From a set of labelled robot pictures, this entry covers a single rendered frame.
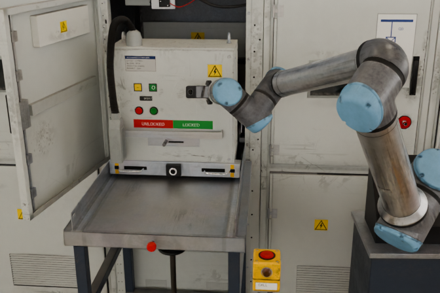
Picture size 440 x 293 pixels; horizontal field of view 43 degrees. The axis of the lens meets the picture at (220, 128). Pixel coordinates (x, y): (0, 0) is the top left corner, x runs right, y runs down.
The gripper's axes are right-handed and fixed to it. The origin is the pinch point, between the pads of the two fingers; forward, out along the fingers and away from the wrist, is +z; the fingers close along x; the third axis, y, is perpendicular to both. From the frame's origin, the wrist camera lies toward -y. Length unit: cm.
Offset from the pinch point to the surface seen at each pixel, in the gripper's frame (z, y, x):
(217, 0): 89, 22, 50
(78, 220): -17, -50, -42
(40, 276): 68, -78, -87
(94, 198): 1, -45, -38
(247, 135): 24.8, 21.4, -19.7
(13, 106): -21, -68, -1
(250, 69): 17.0, 22.2, 8.6
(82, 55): 20, -47, 18
